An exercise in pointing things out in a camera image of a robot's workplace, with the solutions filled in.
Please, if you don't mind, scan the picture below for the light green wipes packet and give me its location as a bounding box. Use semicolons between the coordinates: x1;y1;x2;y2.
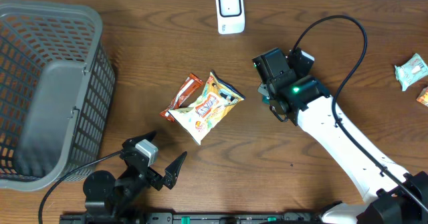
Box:
395;53;427;92

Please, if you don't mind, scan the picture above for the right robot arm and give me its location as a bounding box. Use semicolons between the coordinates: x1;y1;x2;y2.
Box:
253;48;427;223

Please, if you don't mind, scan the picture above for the teal mouthwash bottle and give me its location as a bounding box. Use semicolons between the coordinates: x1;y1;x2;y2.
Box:
262;96;270;104

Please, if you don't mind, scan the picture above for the yellow snack bag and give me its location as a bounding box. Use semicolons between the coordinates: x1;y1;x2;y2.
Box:
168;71;245;145

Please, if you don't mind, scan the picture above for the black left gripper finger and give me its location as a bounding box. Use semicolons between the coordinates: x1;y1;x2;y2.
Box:
163;151;187;184
122;130;156;147

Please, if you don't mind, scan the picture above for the orange tissue pack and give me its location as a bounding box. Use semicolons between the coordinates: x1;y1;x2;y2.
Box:
417;87;428;106

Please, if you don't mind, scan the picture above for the grey plastic mesh basket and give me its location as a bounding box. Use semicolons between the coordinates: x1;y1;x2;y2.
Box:
1;0;116;191

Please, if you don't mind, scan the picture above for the black left camera cable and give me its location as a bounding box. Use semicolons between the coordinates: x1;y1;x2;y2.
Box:
37;149;123;224

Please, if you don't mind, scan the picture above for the white barcode scanner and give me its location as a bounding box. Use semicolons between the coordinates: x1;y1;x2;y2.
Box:
215;0;245;35

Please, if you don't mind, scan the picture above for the black right camera cable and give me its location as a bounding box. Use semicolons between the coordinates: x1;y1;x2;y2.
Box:
291;15;428;215

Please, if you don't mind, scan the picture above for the red brown snack bar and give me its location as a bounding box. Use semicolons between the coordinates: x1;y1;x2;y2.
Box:
160;73;203;122

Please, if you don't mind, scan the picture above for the black camera cable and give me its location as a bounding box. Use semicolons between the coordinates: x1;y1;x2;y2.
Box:
291;15;428;215
37;149;123;224

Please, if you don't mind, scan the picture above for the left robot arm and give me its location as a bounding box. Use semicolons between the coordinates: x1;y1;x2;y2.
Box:
83;131;187;223

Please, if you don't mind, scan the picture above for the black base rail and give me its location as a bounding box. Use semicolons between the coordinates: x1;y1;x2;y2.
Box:
59;212;322;224

